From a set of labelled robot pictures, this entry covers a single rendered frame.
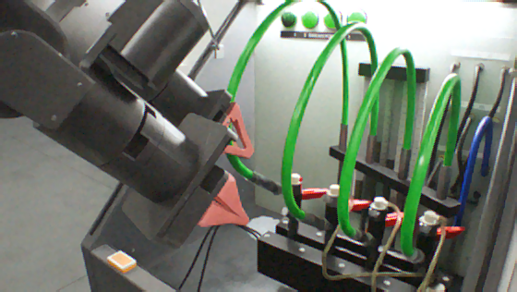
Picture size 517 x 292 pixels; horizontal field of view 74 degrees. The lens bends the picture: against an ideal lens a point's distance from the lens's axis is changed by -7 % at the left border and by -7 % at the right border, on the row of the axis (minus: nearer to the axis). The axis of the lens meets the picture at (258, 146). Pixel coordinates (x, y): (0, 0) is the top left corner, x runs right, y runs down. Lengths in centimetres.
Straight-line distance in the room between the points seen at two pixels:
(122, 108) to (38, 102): 6
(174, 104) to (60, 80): 26
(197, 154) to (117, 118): 7
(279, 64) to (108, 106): 78
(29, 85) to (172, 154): 11
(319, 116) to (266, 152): 21
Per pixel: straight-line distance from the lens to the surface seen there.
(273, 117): 103
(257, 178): 57
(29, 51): 20
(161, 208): 29
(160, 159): 26
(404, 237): 46
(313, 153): 98
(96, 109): 24
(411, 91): 66
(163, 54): 25
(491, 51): 81
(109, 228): 82
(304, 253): 69
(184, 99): 45
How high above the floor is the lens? 138
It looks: 19 degrees down
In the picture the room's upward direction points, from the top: straight up
